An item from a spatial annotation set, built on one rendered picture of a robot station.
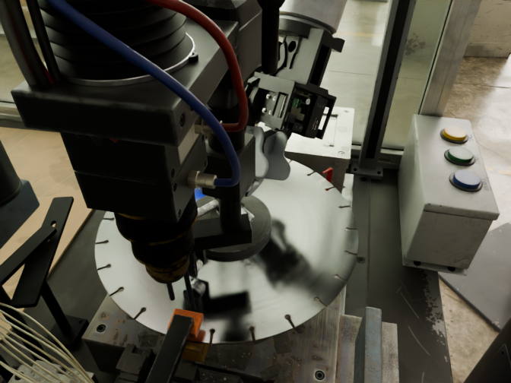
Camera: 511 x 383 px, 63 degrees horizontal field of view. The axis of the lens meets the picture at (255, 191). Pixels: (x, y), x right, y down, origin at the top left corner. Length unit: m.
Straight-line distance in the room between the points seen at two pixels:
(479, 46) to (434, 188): 3.14
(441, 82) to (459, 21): 0.11
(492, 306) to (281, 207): 1.33
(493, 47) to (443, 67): 2.99
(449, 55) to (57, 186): 0.83
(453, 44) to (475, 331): 1.12
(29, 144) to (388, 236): 0.86
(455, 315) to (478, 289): 0.15
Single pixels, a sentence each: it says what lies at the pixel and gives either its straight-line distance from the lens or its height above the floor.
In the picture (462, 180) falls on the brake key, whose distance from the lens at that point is 0.75.
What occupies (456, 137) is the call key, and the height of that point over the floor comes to 0.91.
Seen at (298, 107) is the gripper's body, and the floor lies 1.10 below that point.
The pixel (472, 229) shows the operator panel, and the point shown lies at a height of 0.86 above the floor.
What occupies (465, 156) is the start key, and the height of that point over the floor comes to 0.91.
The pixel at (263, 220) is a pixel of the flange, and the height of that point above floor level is 0.96.
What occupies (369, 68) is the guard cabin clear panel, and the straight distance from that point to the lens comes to 0.90.
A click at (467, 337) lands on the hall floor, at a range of 1.70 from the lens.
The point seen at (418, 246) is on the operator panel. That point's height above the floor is 0.80.
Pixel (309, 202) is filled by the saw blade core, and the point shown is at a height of 0.95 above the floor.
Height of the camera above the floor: 1.33
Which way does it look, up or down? 41 degrees down
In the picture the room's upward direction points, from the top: straight up
